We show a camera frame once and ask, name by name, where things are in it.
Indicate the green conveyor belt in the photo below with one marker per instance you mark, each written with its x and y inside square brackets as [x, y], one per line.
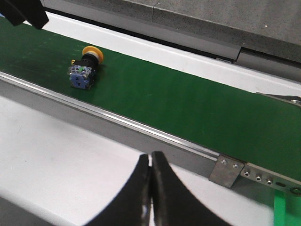
[247, 126]

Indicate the yellow push button switch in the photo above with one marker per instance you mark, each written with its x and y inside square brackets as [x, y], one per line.
[82, 72]

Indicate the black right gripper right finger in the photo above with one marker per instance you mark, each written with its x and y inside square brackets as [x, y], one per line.
[173, 203]

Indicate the aluminium conveyor frame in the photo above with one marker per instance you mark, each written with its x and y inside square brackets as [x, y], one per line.
[221, 169]

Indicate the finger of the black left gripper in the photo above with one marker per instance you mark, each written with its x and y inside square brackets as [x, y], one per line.
[18, 11]

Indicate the grey speckled stone counter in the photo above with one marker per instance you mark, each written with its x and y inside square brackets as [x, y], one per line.
[264, 35]

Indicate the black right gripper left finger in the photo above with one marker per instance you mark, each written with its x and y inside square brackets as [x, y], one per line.
[132, 205]

